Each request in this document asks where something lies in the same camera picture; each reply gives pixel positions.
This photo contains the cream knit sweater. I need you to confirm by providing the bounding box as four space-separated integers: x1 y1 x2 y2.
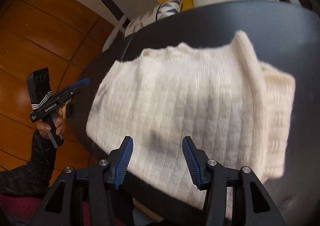
86 30 296 210

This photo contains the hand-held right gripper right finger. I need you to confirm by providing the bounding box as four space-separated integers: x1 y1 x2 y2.
182 136 285 226

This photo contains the person's left forearm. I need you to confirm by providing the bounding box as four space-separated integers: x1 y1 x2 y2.
0 130 57 196

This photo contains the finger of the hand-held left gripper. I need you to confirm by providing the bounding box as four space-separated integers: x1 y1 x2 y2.
67 78 90 90
54 85 87 100

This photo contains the person's left hand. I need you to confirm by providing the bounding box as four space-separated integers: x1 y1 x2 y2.
37 107 66 140

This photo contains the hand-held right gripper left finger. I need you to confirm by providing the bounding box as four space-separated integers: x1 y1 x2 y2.
40 136 134 226

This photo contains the triangle pattern cushion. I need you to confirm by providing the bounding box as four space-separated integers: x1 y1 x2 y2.
124 0 183 39

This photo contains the person's dark red clothing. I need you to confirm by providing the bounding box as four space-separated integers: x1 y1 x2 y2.
0 186 135 226

